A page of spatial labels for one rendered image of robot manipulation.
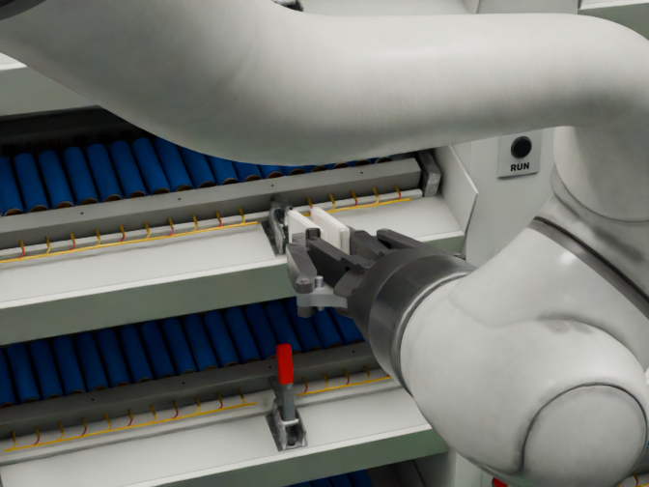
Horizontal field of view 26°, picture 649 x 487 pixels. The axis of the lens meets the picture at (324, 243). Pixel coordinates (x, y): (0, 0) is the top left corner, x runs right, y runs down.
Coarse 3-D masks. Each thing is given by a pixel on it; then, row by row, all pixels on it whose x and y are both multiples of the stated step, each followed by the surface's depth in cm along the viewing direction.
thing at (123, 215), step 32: (192, 192) 118; (224, 192) 118; (256, 192) 119; (288, 192) 120; (320, 192) 121; (352, 192) 122; (384, 192) 124; (0, 224) 112; (32, 224) 113; (64, 224) 113; (96, 224) 115; (128, 224) 116; (160, 224) 117; (32, 256) 112
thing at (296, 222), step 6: (294, 210) 112; (288, 216) 112; (294, 216) 111; (300, 216) 110; (288, 222) 112; (294, 222) 111; (300, 222) 110; (306, 222) 109; (312, 222) 109; (294, 228) 111; (300, 228) 110; (306, 228) 108; (324, 234) 106; (324, 240) 106
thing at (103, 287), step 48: (432, 192) 125; (192, 240) 117; (240, 240) 118; (432, 240) 121; (0, 288) 111; (48, 288) 111; (96, 288) 112; (144, 288) 113; (192, 288) 115; (240, 288) 117; (288, 288) 119; (0, 336) 112; (48, 336) 114
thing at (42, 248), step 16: (416, 192) 124; (304, 208) 121; (336, 208) 122; (176, 224) 117; (192, 224) 118; (208, 224) 118; (224, 224) 118; (80, 240) 115; (96, 240) 115; (112, 240) 115; (128, 240) 116; (0, 256) 112; (16, 256) 113
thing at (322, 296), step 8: (320, 280) 97; (320, 288) 97; (328, 288) 97; (296, 296) 96; (304, 296) 96; (312, 296) 96; (320, 296) 96; (328, 296) 96; (336, 296) 96; (304, 304) 96; (312, 304) 96; (320, 304) 96; (328, 304) 96; (336, 304) 96; (344, 304) 96
